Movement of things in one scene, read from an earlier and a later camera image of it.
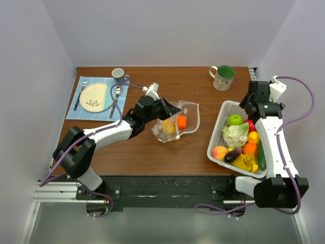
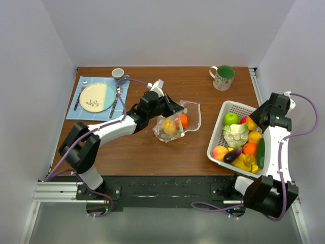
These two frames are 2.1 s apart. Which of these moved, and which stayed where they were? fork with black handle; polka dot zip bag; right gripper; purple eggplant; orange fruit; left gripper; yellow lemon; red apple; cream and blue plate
Moved: orange fruit; red apple; right gripper
Stayed: purple eggplant; fork with black handle; polka dot zip bag; cream and blue plate; left gripper; yellow lemon
